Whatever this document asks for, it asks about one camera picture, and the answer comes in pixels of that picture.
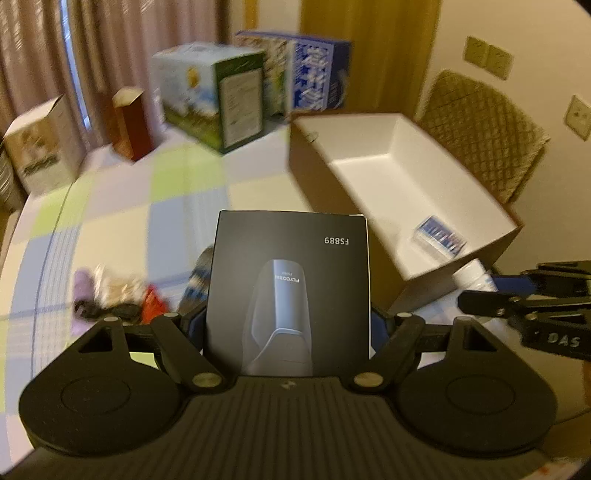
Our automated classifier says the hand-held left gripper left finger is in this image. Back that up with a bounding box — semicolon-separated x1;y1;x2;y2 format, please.
76;312;227;394

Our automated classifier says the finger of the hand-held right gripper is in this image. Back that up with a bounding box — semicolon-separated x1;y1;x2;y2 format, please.
457;288;591;320
492;261;591;297

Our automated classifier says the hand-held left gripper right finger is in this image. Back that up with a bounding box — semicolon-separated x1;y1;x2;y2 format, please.
351;312;505;394

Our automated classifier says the white bottle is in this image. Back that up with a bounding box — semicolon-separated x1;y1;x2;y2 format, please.
451;258;499;294

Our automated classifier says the bag of cotton swabs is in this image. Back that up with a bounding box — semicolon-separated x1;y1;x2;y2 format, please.
92;265;144;310

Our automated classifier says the black shaver box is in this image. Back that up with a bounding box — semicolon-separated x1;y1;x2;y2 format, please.
204;210;372;377

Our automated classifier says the purple tube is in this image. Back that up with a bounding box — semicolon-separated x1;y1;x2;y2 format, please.
69;270;100;333

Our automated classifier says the cardboard box with white inside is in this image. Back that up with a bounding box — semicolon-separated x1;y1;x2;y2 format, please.
288;113;525;319

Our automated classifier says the red small packet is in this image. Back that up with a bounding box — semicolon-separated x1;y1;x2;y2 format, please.
141;286;168;324

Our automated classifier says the black small item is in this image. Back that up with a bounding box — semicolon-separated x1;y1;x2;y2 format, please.
76;302;140;324

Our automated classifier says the blue card pack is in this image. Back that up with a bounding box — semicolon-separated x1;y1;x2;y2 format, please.
414;216;465;254

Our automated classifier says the checkered tablecloth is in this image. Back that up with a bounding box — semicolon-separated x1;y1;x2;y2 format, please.
0;115;513;462

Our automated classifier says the brown tall box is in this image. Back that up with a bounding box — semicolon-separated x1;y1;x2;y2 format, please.
112;87;155;162

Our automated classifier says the green milk carton box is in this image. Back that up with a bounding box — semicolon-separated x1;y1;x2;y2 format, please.
151;41;267;154

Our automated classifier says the white printed box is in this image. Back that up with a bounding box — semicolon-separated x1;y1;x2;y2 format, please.
2;95;86;195

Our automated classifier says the blue patterned box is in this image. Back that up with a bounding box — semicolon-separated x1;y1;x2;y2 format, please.
235;30;352;117

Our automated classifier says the pink striped curtain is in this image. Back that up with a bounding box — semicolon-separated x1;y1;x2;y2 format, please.
0;0;302;153

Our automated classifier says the golden curtain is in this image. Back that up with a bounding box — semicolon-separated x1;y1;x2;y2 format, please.
300;0;444;112

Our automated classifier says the beige wall outlet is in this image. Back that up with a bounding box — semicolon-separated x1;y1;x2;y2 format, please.
464;36;490;65
567;95;591;139
487;45;514;79

